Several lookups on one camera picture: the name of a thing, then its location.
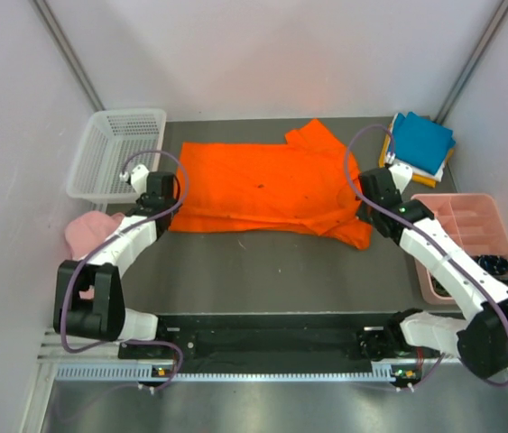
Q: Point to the folded blue t shirt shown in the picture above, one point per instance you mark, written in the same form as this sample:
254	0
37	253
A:
422	143

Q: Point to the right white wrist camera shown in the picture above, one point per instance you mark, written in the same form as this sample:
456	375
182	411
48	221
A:
400	171

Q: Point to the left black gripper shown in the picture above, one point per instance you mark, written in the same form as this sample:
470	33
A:
139	199

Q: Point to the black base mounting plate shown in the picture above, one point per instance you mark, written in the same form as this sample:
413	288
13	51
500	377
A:
362	334

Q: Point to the pink baseball cap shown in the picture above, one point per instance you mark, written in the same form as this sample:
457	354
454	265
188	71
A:
89	231

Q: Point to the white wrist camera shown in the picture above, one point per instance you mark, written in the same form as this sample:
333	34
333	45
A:
400	171
136	178

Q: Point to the grey slotted cable duct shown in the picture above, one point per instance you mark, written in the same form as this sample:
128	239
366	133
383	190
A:
153	373

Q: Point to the pink compartment organizer tray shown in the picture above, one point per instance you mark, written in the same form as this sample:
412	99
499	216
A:
472	220

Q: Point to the orange t shirt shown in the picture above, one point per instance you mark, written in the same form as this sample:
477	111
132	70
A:
305	185

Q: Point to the aluminium frame rail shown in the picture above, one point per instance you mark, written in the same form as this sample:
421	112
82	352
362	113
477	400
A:
52	350

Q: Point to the folded yellow t shirt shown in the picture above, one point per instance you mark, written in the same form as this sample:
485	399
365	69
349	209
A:
419	176

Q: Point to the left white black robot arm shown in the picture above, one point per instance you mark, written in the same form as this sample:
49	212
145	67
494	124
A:
89	299

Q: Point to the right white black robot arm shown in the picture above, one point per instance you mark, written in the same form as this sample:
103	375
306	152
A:
480	338

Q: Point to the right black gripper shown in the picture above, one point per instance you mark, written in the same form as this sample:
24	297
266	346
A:
362	208

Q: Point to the folded white t shirt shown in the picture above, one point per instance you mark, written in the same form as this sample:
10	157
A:
396	119

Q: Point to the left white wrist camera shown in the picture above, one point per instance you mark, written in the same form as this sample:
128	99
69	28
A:
136	178

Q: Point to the white perforated plastic basket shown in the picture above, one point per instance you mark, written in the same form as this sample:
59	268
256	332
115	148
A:
113	138

